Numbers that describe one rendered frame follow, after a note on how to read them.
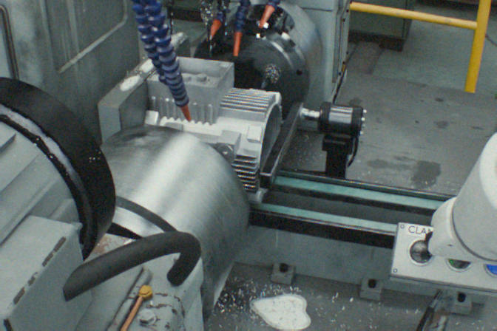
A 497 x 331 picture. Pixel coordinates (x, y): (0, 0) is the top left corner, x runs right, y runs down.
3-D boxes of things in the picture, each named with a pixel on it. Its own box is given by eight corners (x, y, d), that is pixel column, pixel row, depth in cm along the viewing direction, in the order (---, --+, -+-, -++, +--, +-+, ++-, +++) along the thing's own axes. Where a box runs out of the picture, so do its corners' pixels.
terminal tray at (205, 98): (149, 117, 100) (145, 80, 96) (172, 90, 109) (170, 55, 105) (215, 127, 97) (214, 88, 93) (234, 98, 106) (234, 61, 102)
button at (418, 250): (407, 262, 73) (408, 260, 72) (410, 240, 74) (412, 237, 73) (430, 266, 73) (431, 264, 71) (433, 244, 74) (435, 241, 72)
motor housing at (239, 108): (147, 204, 105) (136, 110, 95) (185, 149, 120) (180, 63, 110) (255, 224, 100) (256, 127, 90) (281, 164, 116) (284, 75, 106)
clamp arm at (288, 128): (290, 114, 116) (255, 188, 95) (290, 100, 115) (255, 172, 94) (307, 116, 115) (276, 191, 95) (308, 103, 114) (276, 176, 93)
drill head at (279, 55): (180, 141, 124) (172, 29, 111) (237, 63, 157) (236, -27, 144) (297, 159, 118) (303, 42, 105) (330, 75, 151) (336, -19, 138)
